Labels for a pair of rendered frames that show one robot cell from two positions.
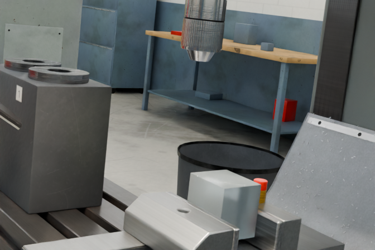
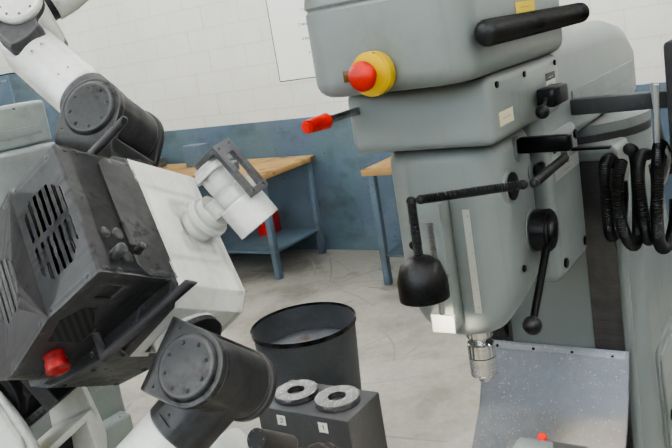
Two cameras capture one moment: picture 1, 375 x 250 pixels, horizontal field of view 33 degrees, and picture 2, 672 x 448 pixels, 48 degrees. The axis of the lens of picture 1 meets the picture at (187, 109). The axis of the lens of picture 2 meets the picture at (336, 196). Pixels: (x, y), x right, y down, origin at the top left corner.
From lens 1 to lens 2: 0.87 m
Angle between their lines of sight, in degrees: 18
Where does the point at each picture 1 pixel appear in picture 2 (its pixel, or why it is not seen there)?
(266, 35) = not seen: hidden behind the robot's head
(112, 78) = not seen: hidden behind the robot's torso
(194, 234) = not seen: outside the picture
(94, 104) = (374, 410)
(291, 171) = (490, 386)
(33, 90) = (344, 424)
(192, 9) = (480, 355)
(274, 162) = (338, 311)
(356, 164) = (541, 371)
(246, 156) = (308, 314)
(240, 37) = (193, 160)
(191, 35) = (483, 370)
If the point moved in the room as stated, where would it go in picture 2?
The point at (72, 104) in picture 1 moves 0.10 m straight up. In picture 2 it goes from (365, 419) to (357, 372)
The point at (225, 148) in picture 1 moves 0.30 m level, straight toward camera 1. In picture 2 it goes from (286, 314) to (301, 335)
